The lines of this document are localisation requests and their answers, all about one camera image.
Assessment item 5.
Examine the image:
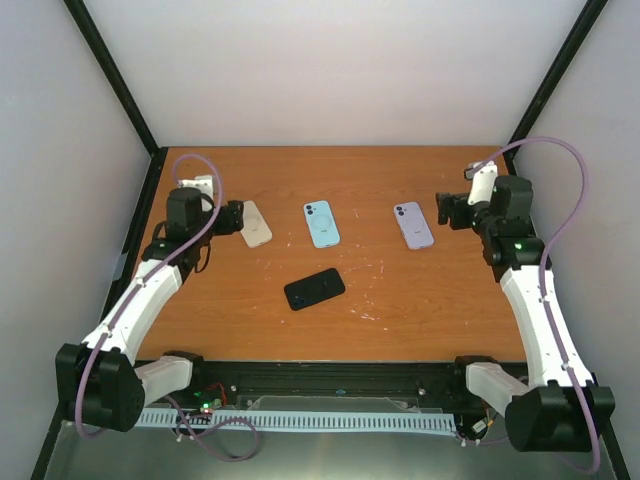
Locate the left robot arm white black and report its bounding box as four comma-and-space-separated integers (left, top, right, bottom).
55, 186, 244, 438

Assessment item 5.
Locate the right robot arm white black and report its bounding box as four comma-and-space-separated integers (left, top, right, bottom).
436, 176, 615, 452

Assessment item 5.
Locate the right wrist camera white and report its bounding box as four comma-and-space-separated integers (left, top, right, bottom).
464, 161, 498, 205

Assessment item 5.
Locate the light blue phone case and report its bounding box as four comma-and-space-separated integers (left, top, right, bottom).
303, 200, 340, 249

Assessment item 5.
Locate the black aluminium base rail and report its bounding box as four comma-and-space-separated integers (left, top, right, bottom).
196, 361, 463, 409

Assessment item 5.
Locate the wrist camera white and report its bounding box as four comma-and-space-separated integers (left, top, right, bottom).
178, 175, 216, 198
464, 161, 498, 205

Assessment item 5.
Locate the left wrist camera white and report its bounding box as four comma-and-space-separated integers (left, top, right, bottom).
178, 175, 216, 198

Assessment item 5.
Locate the black frame post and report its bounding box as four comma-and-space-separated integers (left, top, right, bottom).
504, 0, 610, 157
62, 0, 162, 157

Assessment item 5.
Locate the light blue cable duct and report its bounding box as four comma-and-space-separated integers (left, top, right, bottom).
134, 408, 458, 433

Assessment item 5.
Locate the black phone case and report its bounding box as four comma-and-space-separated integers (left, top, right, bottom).
284, 268, 346, 311

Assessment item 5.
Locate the right black frame post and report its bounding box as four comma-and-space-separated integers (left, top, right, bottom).
504, 0, 610, 157

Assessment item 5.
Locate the beige phone case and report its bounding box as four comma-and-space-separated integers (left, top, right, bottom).
240, 200, 273, 248

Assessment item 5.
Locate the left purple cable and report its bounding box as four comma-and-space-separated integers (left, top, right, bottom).
73, 153, 261, 461

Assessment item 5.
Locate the left black frame post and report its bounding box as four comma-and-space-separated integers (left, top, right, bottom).
62, 0, 162, 157

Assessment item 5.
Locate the lilac phone case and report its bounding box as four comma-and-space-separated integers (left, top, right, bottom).
393, 201, 435, 250

